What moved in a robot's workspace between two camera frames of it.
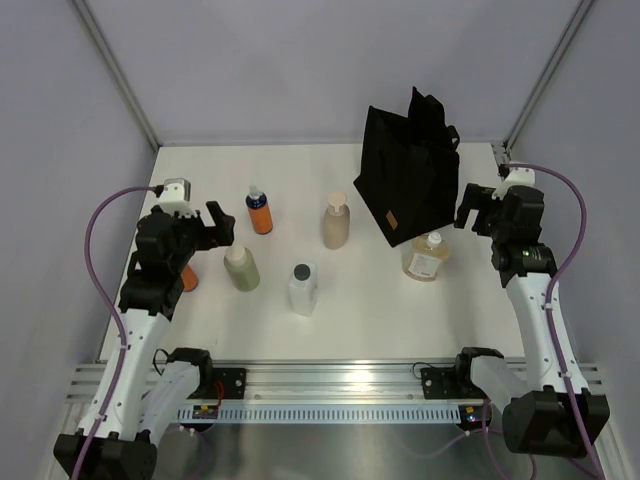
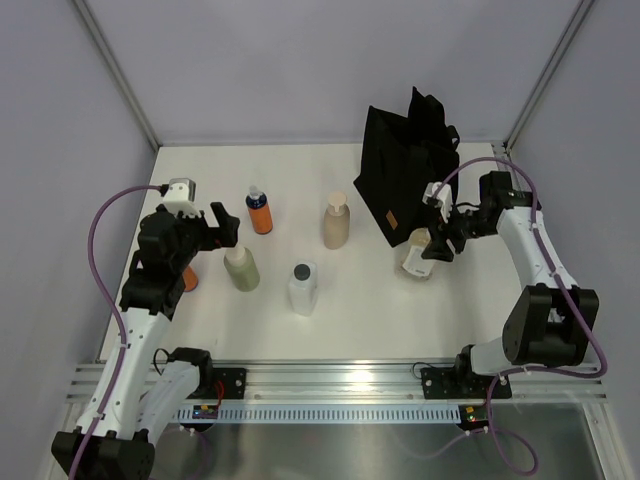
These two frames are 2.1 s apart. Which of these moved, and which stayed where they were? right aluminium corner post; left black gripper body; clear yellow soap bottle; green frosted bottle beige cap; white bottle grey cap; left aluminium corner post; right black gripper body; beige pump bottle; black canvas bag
Moved: clear yellow soap bottle; right black gripper body
Stayed: beige pump bottle; right aluminium corner post; left aluminium corner post; white bottle grey cap; black canvas bag; left black gripper body; green frosted bottle beige cap
